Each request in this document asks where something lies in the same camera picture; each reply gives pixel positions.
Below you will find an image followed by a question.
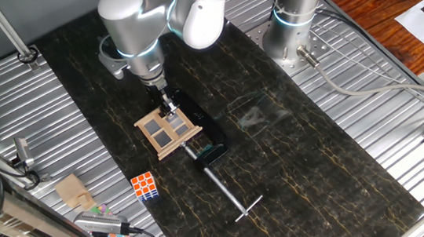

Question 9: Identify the black C-clamp with steel screw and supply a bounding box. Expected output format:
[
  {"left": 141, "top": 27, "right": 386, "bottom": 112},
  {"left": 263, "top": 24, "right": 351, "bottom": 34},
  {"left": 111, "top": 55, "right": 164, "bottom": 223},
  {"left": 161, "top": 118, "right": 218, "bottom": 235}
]
[{"left": 171, "top": 81, "right": 266, "bottom": 228}]

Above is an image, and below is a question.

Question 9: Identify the steel frame beam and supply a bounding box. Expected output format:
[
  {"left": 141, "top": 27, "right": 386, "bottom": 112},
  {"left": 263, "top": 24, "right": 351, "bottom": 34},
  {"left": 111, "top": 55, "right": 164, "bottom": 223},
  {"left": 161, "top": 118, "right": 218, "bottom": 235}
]
[{"left": 0, "top": 149, "right": 137, "bottom": 237}]

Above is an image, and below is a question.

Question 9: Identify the small wooden house block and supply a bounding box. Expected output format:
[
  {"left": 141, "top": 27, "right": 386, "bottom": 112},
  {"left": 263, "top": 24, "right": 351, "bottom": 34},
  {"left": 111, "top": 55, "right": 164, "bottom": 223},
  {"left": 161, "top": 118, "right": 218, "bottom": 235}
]
[{"left": 52, "top": 170, "right": 98, "bottom": 213}]

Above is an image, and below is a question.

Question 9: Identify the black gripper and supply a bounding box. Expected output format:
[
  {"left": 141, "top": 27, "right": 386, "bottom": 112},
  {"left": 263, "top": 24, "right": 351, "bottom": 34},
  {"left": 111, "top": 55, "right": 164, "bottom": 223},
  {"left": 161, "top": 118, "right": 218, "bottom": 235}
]
[{"left": 146, "top": 82, "right": 180, "bottom": 120}]

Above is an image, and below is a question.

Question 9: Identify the thin grey wrist cable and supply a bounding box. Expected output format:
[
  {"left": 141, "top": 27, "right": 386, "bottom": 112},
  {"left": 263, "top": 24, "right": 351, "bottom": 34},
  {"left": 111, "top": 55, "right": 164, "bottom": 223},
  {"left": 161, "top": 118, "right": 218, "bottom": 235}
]
[{"left": 97, "top": 32, "right": 128, "bottom": 64}]

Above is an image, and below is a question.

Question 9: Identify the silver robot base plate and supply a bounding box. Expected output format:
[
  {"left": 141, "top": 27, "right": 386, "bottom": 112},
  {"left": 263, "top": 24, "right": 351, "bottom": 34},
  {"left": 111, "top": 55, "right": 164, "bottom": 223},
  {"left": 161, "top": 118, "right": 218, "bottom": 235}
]
[{"left": 245, "top": 15, "right": 335, "bottom": 82}]

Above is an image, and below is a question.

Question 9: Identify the orange and white Rubik's cube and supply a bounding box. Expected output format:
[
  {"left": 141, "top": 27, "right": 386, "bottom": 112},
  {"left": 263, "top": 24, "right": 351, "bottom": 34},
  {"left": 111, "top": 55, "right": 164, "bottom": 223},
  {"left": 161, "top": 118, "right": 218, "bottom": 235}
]
[{"left": 130, "top": 170, "right": 161, "bottom": 203}]

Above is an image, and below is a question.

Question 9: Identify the silver depth camera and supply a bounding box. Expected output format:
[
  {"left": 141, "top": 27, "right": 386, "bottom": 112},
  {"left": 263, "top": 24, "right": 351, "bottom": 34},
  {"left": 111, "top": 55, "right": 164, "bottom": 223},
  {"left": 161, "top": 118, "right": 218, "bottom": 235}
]
[{"left": 72, "top": 206, "right": 133, "bottom": 237}]

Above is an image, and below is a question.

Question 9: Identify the brown wooden table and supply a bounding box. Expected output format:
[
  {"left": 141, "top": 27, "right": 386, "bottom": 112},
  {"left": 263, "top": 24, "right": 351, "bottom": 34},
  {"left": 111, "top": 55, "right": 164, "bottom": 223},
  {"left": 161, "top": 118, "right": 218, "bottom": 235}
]
[{"left": 321, "top": 0, "right": 424, "bottom": 86}]

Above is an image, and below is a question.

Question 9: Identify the black marble pattern mat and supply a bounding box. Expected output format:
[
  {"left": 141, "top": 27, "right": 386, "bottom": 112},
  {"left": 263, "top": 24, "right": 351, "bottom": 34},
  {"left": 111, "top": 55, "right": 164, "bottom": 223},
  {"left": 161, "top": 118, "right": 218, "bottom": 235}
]
[{"left": 31, "top": 0, "right": 424, "bottom": 237}]

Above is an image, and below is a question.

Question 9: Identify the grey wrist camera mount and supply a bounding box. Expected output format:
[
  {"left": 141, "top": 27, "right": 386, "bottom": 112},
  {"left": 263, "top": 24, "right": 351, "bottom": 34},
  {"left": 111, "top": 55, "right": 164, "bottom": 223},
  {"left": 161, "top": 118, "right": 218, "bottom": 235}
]
[{"left": 97, "top": 50, "right": 133, "bottom": 83}]

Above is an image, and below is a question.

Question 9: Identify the slanted metal pole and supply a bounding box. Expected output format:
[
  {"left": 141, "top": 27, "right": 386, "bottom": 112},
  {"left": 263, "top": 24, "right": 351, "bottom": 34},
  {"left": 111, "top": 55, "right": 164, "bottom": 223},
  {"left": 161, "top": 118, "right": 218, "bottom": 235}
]
[{"left": 0, "top": 0, "right": 42, "bottom": 75}]

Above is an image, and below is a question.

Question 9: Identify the small wooden sliding window model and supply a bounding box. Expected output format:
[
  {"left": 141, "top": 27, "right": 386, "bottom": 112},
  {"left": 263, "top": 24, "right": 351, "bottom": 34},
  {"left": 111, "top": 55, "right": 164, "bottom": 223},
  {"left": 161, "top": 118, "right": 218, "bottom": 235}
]
[{"left": 131, "top": 102, "right": 207, "bottom": 163}]

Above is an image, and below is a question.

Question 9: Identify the black cable ring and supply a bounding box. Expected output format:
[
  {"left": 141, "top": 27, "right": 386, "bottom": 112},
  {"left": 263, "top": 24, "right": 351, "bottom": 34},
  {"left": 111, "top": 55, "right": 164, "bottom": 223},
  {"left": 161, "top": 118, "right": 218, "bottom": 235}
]
[{"left": 16, "top": 45, "right": 40, "bottom": 65}]

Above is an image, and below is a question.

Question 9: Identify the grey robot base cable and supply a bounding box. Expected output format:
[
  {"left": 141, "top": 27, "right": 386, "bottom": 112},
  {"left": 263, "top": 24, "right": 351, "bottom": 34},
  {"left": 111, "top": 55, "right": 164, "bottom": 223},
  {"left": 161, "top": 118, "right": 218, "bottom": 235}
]
[{"left": 297, "top": 32, "right": 424, "bottom": 124}]

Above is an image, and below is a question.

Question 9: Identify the small grey mounted camera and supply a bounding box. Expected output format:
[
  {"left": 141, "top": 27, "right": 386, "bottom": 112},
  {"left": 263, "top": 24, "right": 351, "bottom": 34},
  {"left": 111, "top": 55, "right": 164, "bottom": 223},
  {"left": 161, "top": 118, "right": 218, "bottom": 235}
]
[{"left": 8, "top": 135, "right": 36, "bottom": 170}]

